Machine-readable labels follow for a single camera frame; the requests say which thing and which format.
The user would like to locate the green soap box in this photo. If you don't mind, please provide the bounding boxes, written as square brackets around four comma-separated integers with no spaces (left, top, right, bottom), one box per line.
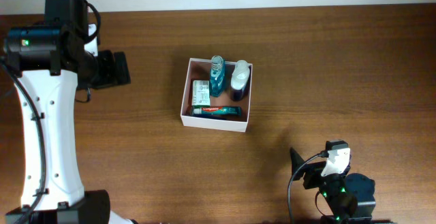
[191,80,211,107]

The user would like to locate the teal toothpaste tube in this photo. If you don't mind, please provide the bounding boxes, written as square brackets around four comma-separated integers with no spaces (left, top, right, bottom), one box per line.
[191,106,242,116]

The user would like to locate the purple bottle with white cap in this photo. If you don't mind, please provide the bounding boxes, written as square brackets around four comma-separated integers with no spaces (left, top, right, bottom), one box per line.
[230,60,251,101]

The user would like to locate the teal mouthwash bottle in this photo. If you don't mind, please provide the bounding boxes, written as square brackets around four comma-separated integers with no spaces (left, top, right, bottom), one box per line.
[210,55,225,97]

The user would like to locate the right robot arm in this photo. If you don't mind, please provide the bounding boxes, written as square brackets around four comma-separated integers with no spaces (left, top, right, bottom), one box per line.
[287,140,376,223]

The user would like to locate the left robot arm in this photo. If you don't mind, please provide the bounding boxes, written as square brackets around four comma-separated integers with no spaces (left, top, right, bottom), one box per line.
[1,0,131,223]

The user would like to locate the white open cardboard box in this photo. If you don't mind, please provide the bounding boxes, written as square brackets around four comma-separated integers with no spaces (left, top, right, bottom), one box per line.
[180,58,253,133]

